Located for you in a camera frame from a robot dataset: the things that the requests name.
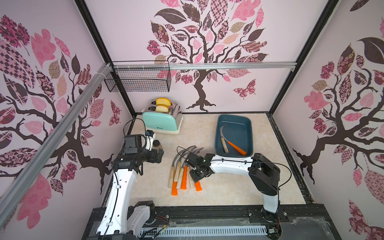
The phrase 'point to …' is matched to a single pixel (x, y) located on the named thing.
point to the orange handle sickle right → (198, 184)
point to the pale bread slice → (162, 108)
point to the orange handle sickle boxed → (243, 152)
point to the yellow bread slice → (163, 100)
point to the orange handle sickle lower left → (174, 188)
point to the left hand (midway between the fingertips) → (153, 154)
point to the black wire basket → (140, 76)
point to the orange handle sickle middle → (184, 185)
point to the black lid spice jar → (156, 144)
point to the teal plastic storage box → (234, 136)
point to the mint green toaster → (169, 122)
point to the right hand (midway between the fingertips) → (193, 175)
